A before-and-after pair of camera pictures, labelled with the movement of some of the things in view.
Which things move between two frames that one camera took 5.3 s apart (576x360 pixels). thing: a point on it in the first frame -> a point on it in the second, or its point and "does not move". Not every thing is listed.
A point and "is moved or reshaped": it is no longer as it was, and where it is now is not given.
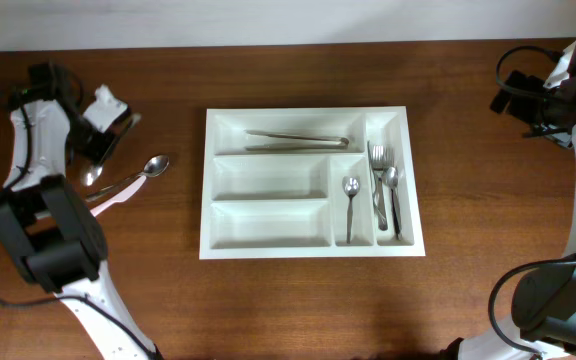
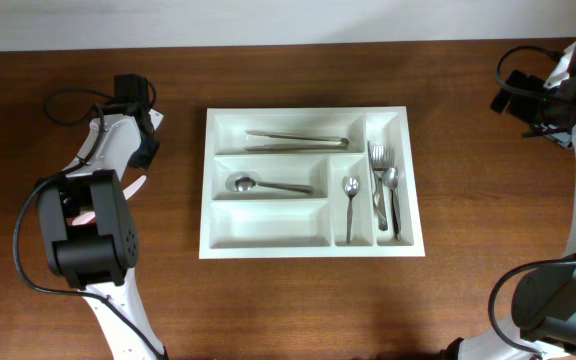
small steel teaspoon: [391, 178] does not move
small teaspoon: [350, 186] does not move
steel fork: [378, 160] does not move
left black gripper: [100, 149] -> [148, 156]
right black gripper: [517, 109] does not move
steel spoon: [93, 171] is moved or reshaped
